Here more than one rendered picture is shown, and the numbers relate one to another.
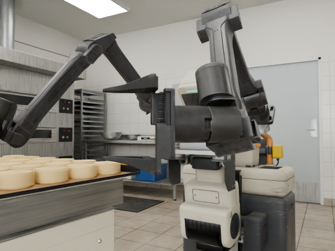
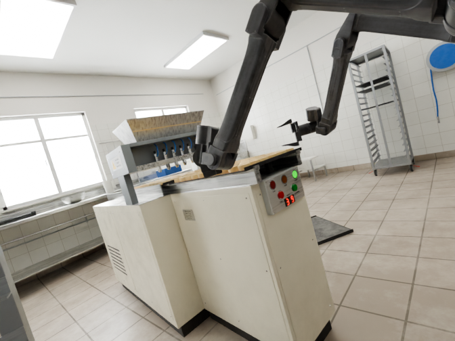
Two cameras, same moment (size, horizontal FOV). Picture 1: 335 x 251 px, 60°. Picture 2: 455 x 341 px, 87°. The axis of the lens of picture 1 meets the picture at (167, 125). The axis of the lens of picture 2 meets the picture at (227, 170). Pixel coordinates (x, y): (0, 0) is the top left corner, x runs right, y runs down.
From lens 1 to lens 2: 107 cm
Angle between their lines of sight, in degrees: 106
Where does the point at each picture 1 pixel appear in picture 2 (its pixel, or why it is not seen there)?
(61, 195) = (230, 177)
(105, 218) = (246, 189)
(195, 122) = not seen: hidden behind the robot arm
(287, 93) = not seen: outside the picture
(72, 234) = (235, 192)
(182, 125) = not seen: hidden behind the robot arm
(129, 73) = (398, 29)
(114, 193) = (251, 178)
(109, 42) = (350, 24)
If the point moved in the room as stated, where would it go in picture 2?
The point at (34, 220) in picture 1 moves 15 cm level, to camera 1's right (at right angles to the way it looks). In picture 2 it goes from (225, 185) to (215, 193)
